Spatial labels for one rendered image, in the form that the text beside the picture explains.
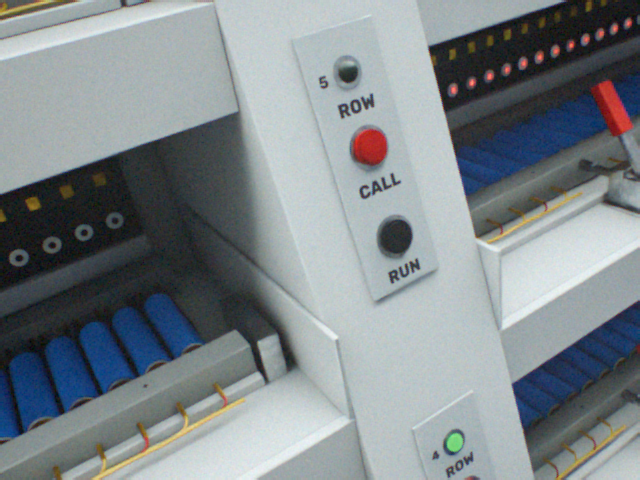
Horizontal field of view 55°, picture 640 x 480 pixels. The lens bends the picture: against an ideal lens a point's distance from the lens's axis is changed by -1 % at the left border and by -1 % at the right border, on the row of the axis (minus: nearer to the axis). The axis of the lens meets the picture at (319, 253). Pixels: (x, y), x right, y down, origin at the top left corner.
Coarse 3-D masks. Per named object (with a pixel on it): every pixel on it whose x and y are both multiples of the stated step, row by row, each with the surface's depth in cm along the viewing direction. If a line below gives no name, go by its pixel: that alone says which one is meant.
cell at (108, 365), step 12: (96, 324) 36; (84, 336) 36; (96, 336) 35; (108, 336) 35; (84, 348) 35; (96, 348) 34; (108, 348) 34; (96, 360) 33; (108, 360) 33; (120, 360) 33; (96, 372) 33; (108, 372) 32; (120, 372) 32; (132, 372) 33; (108, 384) 31
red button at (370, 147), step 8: (360, 136) 27; (368, 136) 27; (376, 136) 27; (384, 136) 27; (360, 144) 27; (368, 144) 27; (376, 144) 27; (384, 144) 27; (360, 152) 27; (368, 152) 27; (376, 152) 27; (384, 152) 27; (360, 160) 27; (368, 160) 27; (376, 160) 27
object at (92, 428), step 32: (192, 352) 32; (224, 352) 31; (128, 384) 30; (160, 384) 30; (192, 384) 30; (224, 384) 32; (64, 416) 29; (96, 416) 29; (128, 416) 29; (160, 416) 30; (0, 448) 28; (32, 448) 28; (64, 448) 28; (96, 448) 29
